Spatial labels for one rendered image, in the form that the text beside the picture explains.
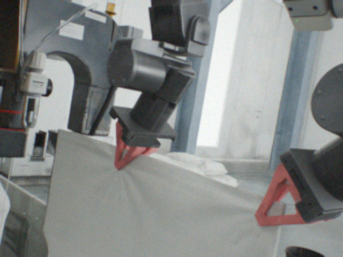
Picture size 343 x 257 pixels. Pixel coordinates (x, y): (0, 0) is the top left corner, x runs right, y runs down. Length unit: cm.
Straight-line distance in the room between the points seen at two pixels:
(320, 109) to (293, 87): 907
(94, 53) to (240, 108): 731
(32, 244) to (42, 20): 97
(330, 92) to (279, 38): 876
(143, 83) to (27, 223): 118
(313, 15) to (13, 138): 66
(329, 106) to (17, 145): 64
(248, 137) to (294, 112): 133
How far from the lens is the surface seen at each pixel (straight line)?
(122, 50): 54
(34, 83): 79
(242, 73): 809
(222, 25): 753
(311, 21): 93
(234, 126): 808
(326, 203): 40
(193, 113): 656
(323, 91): 34
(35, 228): 159
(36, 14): 85
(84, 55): 90
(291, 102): 937
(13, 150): 85
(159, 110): 59
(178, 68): 57
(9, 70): 82
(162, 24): 60
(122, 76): 53
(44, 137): 88
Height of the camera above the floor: 117
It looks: 3 degrees down
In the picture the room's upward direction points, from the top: 10 degrees clockwise
